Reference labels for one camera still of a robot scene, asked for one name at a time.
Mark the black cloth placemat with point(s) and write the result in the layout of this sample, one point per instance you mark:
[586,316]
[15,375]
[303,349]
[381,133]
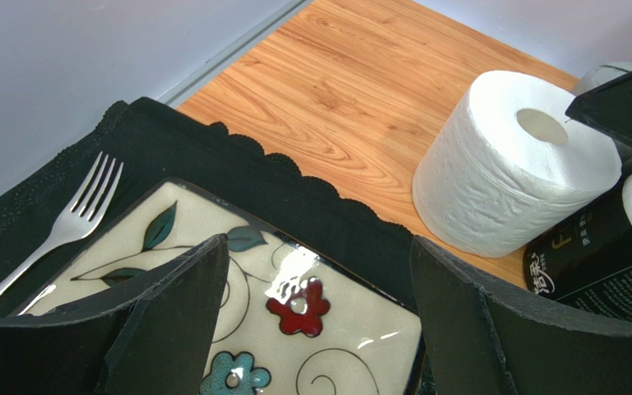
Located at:
[155,142]

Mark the silver metal fork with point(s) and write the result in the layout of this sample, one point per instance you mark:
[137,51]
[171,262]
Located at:
[81,215]

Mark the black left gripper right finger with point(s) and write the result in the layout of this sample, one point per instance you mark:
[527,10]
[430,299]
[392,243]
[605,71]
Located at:
[484,335]

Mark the white embossed paper roll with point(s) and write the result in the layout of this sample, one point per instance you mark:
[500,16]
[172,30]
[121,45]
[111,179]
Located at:
[508,164]

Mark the black-wrapped paper roll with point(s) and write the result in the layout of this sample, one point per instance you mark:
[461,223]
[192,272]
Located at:
[586,260]

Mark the floral square ceramic plate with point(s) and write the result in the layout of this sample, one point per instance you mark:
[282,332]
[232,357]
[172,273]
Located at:
[291,321]

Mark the grey-wrapped paper roll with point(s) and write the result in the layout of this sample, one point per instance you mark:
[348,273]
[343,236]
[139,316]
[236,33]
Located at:
[600,75]

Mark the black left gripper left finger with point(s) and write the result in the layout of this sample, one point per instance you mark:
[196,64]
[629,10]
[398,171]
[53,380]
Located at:
[148,335]

